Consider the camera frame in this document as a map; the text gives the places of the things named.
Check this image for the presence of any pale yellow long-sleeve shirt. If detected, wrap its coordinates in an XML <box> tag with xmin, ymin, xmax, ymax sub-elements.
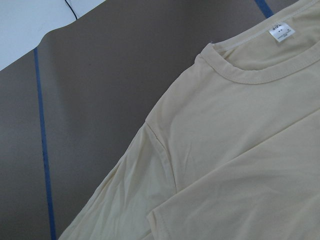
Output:
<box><xmin>61</xmin><ymin>0</ymin><xmax>320</xmax><ymax>240</ymax></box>

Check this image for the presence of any brown gridded table mat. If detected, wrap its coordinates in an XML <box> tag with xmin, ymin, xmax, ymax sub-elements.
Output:
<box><xmin>0</xmin><ymin>0</ymin><xmax>292</xmax><ymax>240</ymax></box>

